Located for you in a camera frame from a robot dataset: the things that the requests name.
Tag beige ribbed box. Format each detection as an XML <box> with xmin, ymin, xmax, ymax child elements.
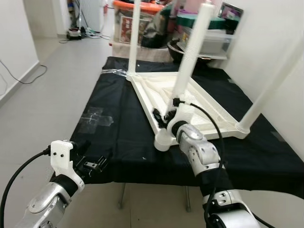
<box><xmin>110</xmin><ymin>42</ymin><xmax>174</xmax><ymax>60</ymax></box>

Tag white plastic children table top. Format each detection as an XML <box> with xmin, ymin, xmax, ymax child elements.
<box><xmin>127</xmin><ymin>71</ymin><xmax>250</xmax><ymax>152</ymax></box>

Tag black floor cable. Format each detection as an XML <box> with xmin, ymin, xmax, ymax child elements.
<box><xmin>0</xmin><ymin>59</ymin><xmax>48</xmax><ymax>85</ymax></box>

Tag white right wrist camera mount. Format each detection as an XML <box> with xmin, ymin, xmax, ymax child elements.
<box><xmin>169</xmin><ymin>97</ymin><xmax>195</xmax><ymax>138</ymax></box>

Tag purple and black box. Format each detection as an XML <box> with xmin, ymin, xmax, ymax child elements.
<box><xmin>218</xmin><ymin>2</ymin><xmax>245</xmax><ymax>34</ymax></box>

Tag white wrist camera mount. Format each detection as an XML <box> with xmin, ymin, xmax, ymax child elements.
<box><xmin>169</xmin><ymin>97</ymin><xmax>195</xmax><ymax>138</ymax></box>
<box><xmin>50</xmin><ymin>140</ymin><xmax>86</xmax><ymax>190</ymax></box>

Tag clear plastic container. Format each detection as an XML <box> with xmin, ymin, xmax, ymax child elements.
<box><xmin>183</xmin><ymin>26</ymin><xmax>236</xmax><ymax>55</ymax></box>

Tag green pot lid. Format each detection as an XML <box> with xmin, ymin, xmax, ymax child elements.
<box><xmin>177</xmin><ymin>13</ymin><xmax>228</xmax><ymax>30</ymax></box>

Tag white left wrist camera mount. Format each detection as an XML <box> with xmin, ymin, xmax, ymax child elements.
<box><xmin>50</xmin><ymin>140</ymin><xmax>86</xmax><ymax>190</ymax></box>

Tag pale cable bundle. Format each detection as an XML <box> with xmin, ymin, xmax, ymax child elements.
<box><xmin>83</xmin><ymin>28</ymin><xmax>114</xmax><ymax>39</ymax></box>

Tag upright vacuum cleaner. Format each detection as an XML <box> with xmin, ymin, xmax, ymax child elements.
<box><xmin>66</xmin><ymin>0</ymin><xmax>86</xmax><ymax>39</ymax></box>

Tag black bag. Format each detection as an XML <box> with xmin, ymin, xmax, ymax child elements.
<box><xmin>142</xmin><ymin>5</ymin><xmax>174</xmax><ymax>48</ymax></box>

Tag white appliance cabinet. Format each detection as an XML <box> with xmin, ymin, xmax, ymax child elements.
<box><xmin>81</xmin><ymin>0</ymin><xmax>105</xmax><ymax>31</ymax></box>

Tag black tablecloth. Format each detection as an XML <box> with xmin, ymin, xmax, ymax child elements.
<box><xmin>70</xmin><ymin>56</ymin><xmax>304</xmax><ymax>199</ymax></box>

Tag grey folding table frame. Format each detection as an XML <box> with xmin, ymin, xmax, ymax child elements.
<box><xmin>119</xmin><ymin>183</ymin><xmax>190</xmax><ymax>212</ymax></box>

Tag storage box with red poster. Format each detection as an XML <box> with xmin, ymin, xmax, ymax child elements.
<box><xmin>113</xmin><ymin>0</ymin><xmax>164</xmax><ymax>46</ymax></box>

